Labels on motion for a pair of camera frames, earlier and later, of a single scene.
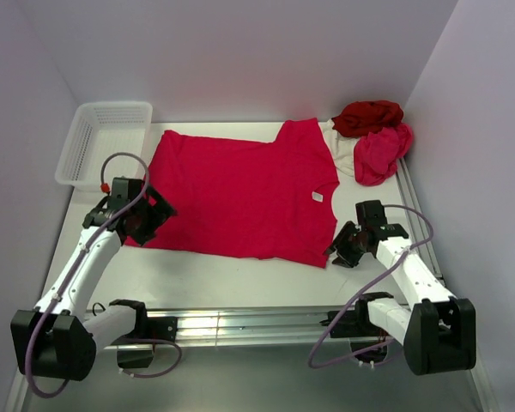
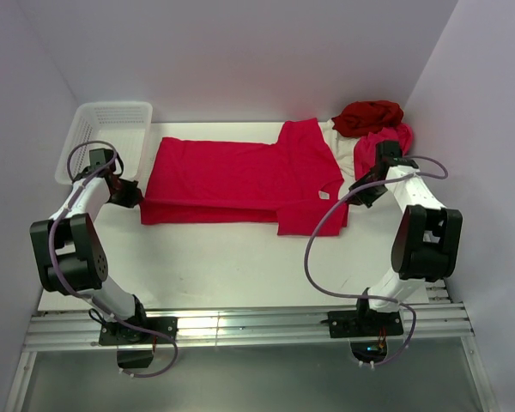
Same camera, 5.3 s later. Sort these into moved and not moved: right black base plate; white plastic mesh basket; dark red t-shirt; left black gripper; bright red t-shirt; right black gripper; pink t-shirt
Moved: right black gripper; bright red t-shirt; left black gripper
Not moved: right black base plate; pink t-shirt; white plastic mesh basket; dark red t-shirt
